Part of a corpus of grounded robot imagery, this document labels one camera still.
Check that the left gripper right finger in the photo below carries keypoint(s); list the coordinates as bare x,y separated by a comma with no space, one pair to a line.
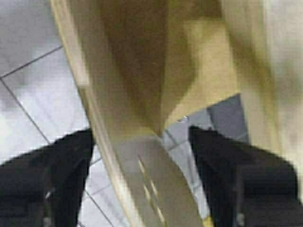
245,186

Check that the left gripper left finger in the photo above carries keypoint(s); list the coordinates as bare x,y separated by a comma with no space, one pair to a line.
45,187

